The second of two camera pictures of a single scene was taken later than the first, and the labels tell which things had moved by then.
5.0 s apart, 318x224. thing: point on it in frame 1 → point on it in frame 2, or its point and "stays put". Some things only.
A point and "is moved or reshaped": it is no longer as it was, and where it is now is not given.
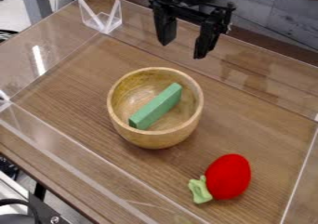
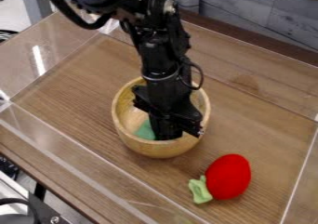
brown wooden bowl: x=133 y=90 is moved or reshaped
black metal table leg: x=40 y=191 stays put
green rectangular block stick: x=167 y=104 is moved or reshaped
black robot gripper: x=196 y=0 → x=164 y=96
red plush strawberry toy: x=226 y=178 stays put
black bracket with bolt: x=41 y=214 stays put
